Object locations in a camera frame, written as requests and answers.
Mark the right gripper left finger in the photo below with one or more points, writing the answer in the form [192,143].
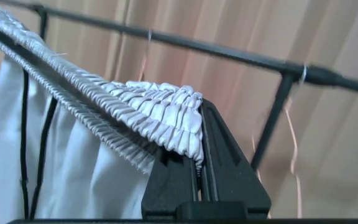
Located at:
[172,186]

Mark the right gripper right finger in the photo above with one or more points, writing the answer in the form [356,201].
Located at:
[228,174]

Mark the pale grey shorts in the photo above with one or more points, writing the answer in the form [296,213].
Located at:
[73,161]

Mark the pink clothes hanger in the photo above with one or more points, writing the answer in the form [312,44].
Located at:
[294,146]
[144,65]

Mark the beige curtain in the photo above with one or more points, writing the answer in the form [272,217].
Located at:
[337,140]

